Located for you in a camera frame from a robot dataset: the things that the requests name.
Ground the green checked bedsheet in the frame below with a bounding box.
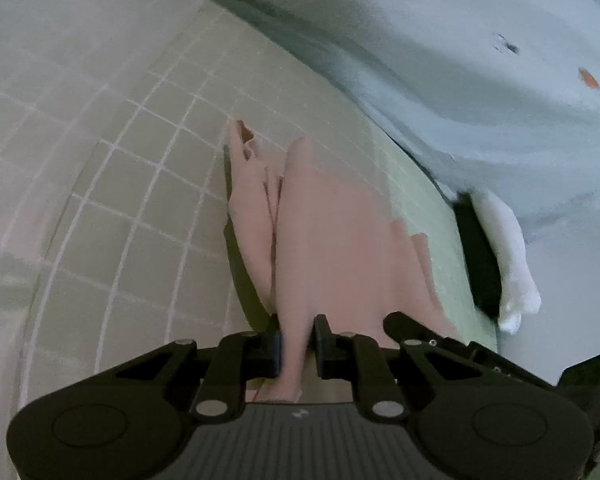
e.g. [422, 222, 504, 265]
[0, 0, 501, 480]

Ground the pink garment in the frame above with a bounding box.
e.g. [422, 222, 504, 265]
[225, 120, 466, 406]

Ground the pale blue quilt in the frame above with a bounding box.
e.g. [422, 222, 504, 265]
[170, 0, 600, 358]

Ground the dark cloth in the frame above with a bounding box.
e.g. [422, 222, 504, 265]
[452, 192, 503, 318]

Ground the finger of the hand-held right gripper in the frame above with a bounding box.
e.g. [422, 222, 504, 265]
[383, 311, 557, 397]

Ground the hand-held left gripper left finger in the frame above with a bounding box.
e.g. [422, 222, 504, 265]
[97, 314, 284, 422]

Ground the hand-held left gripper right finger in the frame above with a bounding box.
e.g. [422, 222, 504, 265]
[312, 314, 506, 422]

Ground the white crumpled cloth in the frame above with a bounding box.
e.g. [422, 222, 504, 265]
[472, 190, 543, 333]

